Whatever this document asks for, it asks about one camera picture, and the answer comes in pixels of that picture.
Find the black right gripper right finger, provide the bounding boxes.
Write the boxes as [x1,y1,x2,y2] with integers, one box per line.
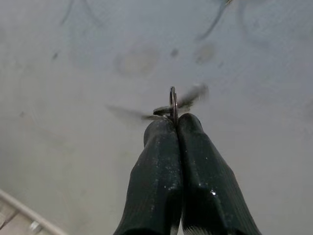
[176,113,255,235]

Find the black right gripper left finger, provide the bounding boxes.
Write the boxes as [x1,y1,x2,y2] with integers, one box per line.
[116,118,183,235]

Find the metal keys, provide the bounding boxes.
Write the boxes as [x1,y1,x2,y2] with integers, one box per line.
[105,82,210,126]

